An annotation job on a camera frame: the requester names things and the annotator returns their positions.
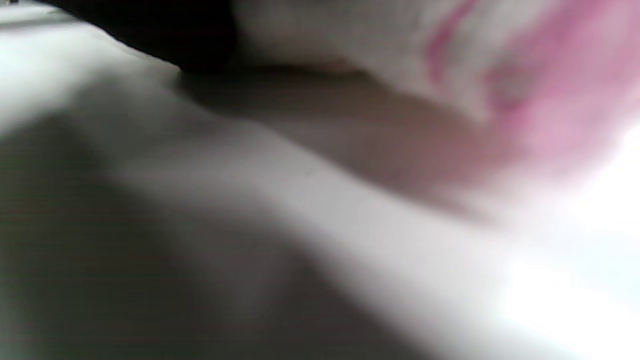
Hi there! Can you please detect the person's right hand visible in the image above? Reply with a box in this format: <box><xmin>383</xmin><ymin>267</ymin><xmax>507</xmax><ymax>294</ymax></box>
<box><xmin>42</xmin><ymin>0</ymin><xmax>240</xmax><ymax>72</ymax></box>

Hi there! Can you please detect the white pink-edged dish cloth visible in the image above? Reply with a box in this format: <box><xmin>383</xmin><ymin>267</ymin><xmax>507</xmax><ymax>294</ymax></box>
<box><xmin>230</xmin><ymin>0</ymin><xmax>640</xmax><ymax>171</ymax></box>

